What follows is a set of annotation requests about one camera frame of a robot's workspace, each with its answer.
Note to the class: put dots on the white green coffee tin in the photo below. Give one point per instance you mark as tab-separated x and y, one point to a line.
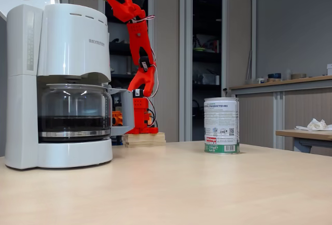
221	124

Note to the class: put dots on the red robot arm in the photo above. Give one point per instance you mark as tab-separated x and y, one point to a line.
138	38

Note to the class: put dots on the white coffee maker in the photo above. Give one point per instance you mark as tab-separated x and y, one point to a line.
64	41

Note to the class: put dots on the grey tambour door cabinet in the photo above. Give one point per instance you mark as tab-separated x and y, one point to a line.
240	41
166	54

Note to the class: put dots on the orange plastic clamp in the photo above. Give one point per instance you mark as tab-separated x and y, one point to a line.
117	118

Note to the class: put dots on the wooden base block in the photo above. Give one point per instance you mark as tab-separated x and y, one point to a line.
145	139

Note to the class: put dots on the grey leaning rod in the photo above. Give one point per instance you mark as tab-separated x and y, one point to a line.
249	64

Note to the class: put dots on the dark blue tape roll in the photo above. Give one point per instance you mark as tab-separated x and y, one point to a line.
274	76

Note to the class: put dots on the low grey sideboard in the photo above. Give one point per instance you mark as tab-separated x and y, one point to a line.
259	113

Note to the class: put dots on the clear plastic bottle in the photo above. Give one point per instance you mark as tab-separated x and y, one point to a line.
288	75

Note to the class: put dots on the beige tape roll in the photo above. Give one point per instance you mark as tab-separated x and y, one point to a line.
298	76

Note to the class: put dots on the white box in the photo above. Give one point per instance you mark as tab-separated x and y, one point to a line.
329	69

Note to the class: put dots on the small wooden table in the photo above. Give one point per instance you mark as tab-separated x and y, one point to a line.
306	135

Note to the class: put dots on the crumpled white cloth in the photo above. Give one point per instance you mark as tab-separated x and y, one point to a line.
315	125

